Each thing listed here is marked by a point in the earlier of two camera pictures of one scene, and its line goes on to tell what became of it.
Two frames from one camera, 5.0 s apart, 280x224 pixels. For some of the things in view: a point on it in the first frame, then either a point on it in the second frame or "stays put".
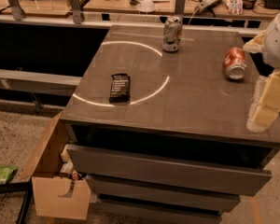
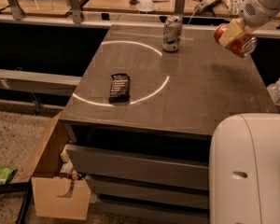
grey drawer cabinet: [163, 136] stays put
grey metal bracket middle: [75, 2] stays put
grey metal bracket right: [180, 1] stays put
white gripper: [278, 44] → [255, 13]
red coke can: [235, 63] → [244, 45]
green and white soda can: [172, 35] stays put
